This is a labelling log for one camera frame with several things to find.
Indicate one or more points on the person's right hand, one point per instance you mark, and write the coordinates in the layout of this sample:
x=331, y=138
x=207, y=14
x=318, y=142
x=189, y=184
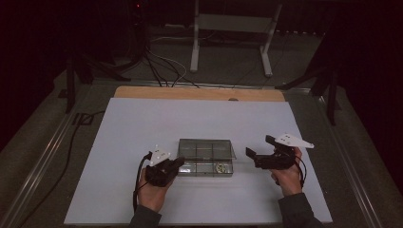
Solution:
x=288, y=180

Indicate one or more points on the black tripod stand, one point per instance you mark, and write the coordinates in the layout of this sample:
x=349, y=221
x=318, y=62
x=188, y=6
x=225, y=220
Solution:
x=331, y=95
x=70, y=85

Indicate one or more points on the small metallic trinket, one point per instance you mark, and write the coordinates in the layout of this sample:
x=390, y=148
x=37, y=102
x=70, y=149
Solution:
x=220, y=167

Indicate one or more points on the clear plastic compartment box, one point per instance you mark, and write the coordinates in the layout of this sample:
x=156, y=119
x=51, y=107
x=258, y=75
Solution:
x=204, y=152

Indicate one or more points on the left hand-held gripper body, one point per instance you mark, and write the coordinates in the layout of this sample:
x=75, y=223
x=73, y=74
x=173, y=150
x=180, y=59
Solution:
x=160, y=172

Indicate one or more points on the white metal stand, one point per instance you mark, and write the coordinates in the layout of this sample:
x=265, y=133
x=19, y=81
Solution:
x=231, y=22

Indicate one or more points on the person's left hand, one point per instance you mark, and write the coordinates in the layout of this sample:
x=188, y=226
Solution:
x=152, y=196

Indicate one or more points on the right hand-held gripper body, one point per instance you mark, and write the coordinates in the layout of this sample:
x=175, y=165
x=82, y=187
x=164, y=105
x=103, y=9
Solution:
x=275, y=161

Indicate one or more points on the dark equipment with red light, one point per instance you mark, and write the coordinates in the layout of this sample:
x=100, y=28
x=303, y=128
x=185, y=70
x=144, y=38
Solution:
x=137, y=25

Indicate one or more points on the white table mat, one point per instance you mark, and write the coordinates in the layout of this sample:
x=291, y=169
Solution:
x=202, y=120

